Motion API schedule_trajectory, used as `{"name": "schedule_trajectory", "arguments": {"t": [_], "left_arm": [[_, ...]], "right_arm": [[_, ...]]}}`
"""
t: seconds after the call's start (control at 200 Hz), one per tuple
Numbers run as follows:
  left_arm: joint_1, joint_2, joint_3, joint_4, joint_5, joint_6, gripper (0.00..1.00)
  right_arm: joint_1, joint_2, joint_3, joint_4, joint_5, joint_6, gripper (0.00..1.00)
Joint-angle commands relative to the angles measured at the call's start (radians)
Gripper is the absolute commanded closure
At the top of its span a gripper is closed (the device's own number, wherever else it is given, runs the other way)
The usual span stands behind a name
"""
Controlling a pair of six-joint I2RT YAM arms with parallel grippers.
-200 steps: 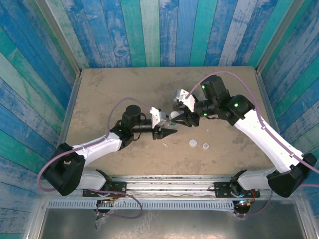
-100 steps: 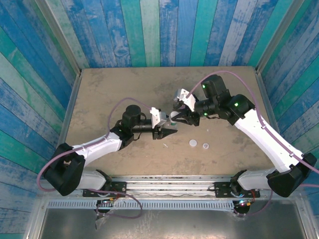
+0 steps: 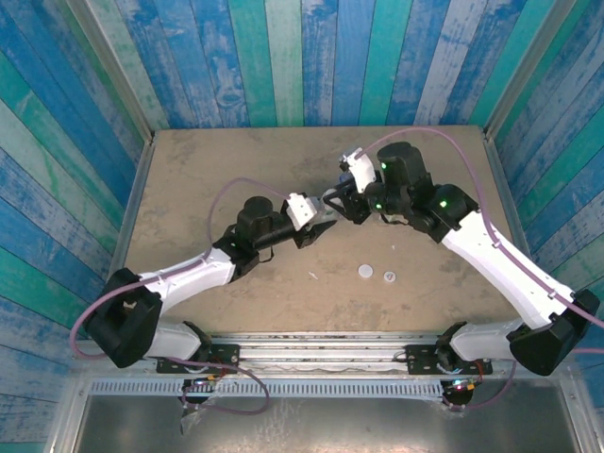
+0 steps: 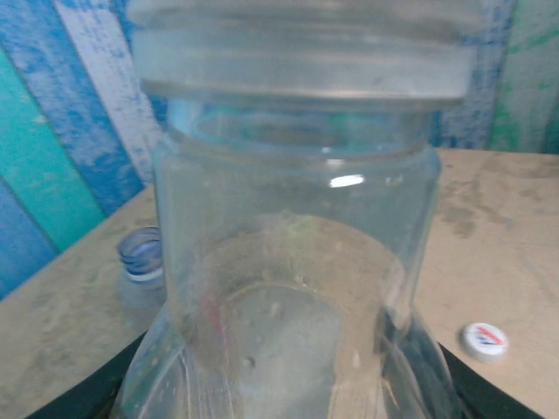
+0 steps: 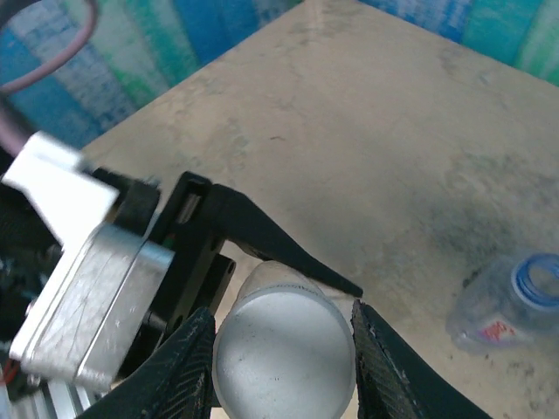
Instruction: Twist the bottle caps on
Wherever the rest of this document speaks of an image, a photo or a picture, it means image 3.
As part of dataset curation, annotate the small circuit board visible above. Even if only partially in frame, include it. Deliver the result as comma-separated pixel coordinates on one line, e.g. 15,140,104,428
447,377,478,395
186,375,223,393

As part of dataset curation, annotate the steel sheet panel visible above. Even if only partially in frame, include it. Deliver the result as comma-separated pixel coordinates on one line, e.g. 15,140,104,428
70,394,581,453

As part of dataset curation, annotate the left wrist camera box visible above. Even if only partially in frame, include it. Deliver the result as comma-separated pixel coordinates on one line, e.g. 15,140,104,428
281,192,318,231

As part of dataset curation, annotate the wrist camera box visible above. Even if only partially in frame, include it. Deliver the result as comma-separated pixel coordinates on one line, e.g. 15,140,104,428
281,192,318,231
338,146,379,194

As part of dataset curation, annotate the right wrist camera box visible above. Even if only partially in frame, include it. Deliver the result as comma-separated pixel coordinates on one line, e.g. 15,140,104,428
338,146,379,194

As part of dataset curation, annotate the aluminium table side rail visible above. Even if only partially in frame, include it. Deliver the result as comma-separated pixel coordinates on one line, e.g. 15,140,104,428
106,139,157,284
484,135,558,339

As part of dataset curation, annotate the aluminium mounting rail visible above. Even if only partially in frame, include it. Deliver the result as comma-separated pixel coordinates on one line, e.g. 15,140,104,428
75,332,575,378

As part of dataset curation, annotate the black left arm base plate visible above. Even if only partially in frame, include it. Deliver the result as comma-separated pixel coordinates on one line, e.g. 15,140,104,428
155,344,241,377

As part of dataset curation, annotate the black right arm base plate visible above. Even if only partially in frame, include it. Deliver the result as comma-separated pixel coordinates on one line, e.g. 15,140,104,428
405,344,495,377

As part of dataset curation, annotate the grey slotted cable duct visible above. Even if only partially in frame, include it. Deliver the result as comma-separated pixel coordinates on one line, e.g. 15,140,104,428
89,379,447,400

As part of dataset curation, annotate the aluminium frame post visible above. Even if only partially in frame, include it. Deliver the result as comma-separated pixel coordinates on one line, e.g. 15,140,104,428
481,0,587,138
65,0,157,143

